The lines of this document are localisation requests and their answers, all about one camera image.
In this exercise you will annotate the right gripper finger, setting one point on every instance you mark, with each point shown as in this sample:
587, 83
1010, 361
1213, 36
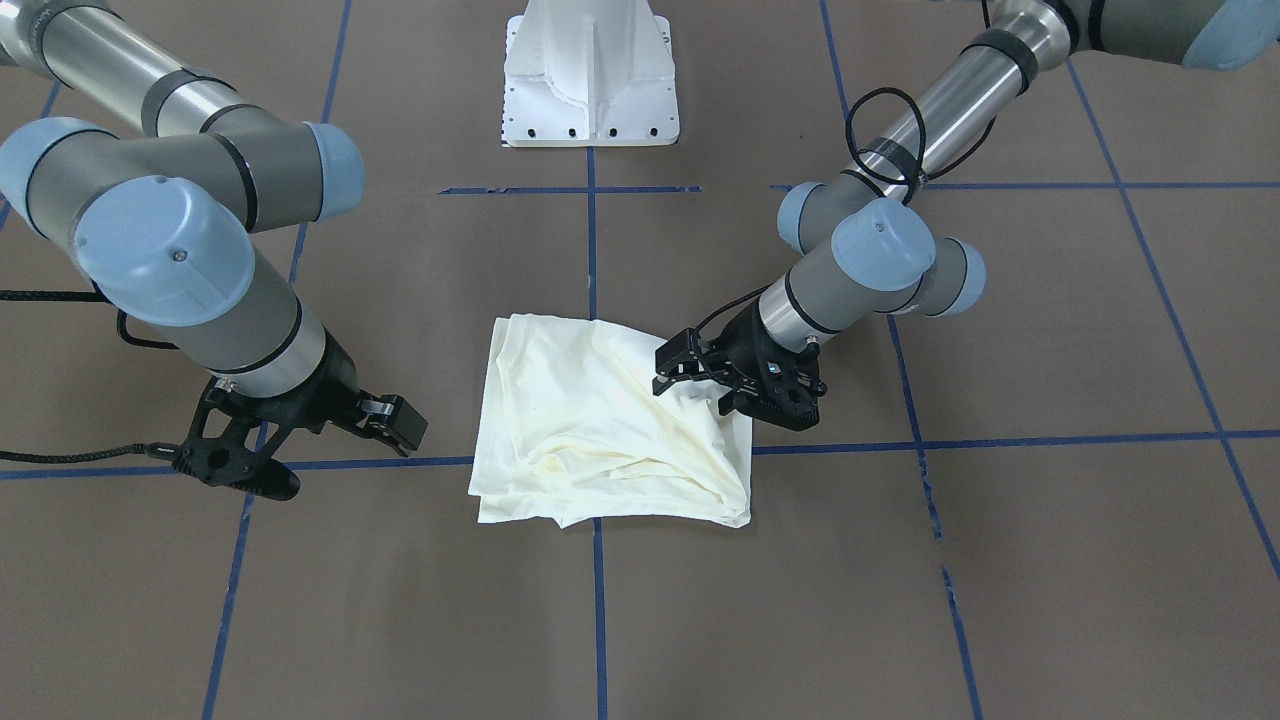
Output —
392, 421

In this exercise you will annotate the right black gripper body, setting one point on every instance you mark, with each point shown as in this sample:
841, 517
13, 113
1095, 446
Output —
326, 383

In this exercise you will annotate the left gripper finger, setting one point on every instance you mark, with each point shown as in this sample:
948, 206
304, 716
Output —
690, 385
680, 356

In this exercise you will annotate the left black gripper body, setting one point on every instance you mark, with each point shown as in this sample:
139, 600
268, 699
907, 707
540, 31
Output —
738, 345

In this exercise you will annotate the cream long-sleeve cat shirt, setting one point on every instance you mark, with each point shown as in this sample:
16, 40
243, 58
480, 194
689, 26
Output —
569, 431

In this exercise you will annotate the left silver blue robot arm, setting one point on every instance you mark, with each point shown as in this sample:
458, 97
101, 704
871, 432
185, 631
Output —
863, 251

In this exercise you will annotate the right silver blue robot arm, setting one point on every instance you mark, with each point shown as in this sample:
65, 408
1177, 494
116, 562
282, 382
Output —
160, 225

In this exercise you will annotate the white camera pedestal column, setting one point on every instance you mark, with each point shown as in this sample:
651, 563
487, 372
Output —
589, 74

